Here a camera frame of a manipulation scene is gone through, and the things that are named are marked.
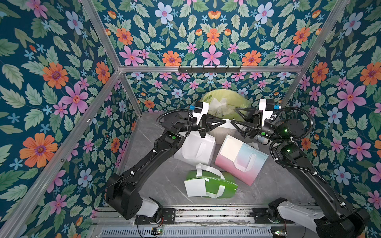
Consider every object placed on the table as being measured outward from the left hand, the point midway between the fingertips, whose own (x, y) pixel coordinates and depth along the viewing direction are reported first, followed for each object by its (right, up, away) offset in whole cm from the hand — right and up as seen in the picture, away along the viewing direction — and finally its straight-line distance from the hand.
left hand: (223, 123), depth 54 cm
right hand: (+6, +4, +1) cm, 7 cm away
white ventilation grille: (-14, -52, +16) cm, 56 cm away
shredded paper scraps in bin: (+4, +12, +44) cm, 46 cm away
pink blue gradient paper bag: (+12, -19, +23) cm, 32 cm away
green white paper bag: (-6, -25, +10) cm, 28 cm away
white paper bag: (-11, -15, +27) cm, 32 cm away
